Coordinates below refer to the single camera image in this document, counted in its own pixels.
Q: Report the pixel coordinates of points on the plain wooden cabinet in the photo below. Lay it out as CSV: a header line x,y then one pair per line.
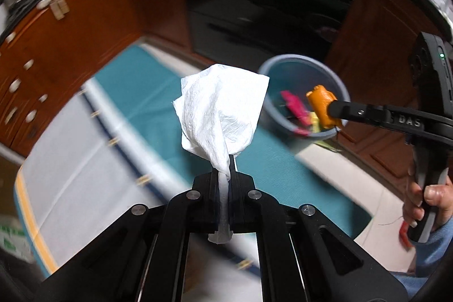
x,y
382,40

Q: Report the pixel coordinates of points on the magenta snack wrapper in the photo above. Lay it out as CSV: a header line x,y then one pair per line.
x,y
295,105

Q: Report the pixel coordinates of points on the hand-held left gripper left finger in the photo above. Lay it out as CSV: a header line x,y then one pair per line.
x,y
203,188

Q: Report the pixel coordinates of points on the orange peel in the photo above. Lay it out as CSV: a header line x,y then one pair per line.
x,y
318,100

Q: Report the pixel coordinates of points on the green printed box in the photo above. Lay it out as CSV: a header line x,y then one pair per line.
x,y
12,238

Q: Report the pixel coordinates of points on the black built-in oven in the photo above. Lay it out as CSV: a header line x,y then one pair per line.
x,y
262,12

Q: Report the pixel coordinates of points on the yellow green scrap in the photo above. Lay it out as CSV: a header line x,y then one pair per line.
x,y
327,145

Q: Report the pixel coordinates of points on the red ribbed plastic piece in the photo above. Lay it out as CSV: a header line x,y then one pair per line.
x,y
405,234

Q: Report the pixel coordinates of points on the teal and white tablecloth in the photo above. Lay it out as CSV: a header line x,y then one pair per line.
x,y
148,82

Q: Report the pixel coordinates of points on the person's right forearm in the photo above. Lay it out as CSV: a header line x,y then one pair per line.
x,y
435,252

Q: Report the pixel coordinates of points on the person's right hand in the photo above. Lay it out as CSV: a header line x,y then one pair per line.
x,y
439,197

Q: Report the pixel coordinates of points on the white tissue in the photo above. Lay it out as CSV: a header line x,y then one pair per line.
x,y
219,104

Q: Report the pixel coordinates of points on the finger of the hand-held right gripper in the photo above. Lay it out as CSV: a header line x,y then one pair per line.
x,y
357,112

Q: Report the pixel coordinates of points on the blue round trash bin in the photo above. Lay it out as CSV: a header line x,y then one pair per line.
x,y
283,75

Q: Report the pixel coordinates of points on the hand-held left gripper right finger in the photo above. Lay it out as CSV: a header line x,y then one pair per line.
x,y
242,192

